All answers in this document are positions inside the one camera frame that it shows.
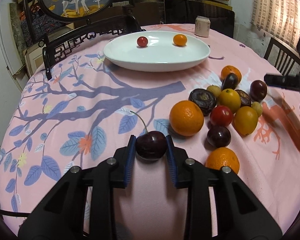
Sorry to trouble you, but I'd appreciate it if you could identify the red plum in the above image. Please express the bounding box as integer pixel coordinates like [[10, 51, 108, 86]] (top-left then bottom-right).
[[250, 80, 268, 102]]

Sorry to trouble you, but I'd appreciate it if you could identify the orange yellow fruit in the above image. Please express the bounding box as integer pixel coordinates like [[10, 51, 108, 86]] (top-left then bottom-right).
[[233, 106, 258, 137]]

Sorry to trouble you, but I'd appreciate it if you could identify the large mandarin orange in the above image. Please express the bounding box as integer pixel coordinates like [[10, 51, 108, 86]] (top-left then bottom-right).
[[220, 65, 242, 82]]

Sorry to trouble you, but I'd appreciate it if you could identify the yellow lemon fruit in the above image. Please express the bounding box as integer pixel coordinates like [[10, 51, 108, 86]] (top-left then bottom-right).
[[217, 88, 241, 114]]

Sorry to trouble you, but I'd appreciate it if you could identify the small tan longan back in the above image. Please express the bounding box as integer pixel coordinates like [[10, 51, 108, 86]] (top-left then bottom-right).
[[206, 85, 222, 99]]

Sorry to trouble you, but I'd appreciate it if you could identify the small tan longan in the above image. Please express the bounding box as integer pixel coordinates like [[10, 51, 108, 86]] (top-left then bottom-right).
[[251, 101, 263, 117], [206, 85, 222, 99]]

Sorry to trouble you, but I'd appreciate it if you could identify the dark cherry with stem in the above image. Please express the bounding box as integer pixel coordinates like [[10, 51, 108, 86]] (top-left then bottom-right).
[[132, 111, 168, 161]]

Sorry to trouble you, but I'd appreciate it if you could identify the yellow kumquat front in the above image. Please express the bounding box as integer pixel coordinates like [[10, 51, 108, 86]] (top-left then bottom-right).
[[173, 34, 187, 47]]

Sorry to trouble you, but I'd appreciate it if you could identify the small red cherry tomato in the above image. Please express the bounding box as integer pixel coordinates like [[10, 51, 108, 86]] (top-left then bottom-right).
[[136, 36, 148, 48]]

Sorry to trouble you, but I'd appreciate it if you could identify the small tan longan front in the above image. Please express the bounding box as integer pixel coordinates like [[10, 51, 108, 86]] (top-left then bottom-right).
[[251, 101, 263, 117]]

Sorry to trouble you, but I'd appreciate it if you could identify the dark wooden chair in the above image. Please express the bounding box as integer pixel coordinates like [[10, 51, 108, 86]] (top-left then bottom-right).
[[263, 37, 300, 75]]

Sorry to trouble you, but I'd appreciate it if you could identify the patterned curtain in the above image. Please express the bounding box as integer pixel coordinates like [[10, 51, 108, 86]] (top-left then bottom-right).
[[251, 0, 300, 49]]

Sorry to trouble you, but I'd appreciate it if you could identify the pink printed tablecloth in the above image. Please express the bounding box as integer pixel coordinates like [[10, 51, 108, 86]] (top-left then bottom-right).
[[0, 31, 300, 231]]

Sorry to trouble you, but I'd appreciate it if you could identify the pink beverage can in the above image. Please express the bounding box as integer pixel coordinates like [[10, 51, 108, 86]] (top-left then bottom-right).
[[194, 16, 210, 37]]

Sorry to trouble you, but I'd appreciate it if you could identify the dark cabinet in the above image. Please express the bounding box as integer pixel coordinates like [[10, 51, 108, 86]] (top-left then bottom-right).
[[164, 0, 235, 38]]

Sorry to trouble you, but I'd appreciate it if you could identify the white oval plate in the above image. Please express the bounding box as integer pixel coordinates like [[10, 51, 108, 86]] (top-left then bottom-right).
[[103, 31, 210, 72]]

